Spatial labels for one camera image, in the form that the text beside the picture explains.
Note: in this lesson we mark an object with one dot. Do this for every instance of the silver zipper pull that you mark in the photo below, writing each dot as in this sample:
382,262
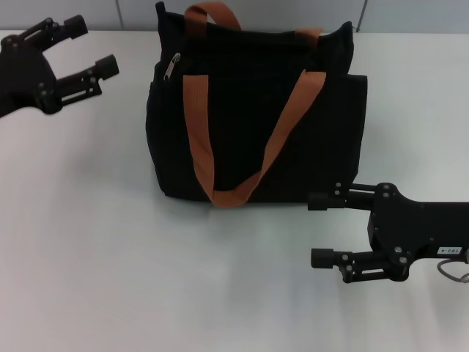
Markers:
171,67

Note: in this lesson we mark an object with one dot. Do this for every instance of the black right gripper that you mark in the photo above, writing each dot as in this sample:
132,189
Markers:
414,227

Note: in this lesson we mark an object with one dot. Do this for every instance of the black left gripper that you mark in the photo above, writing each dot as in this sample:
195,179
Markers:
25,80

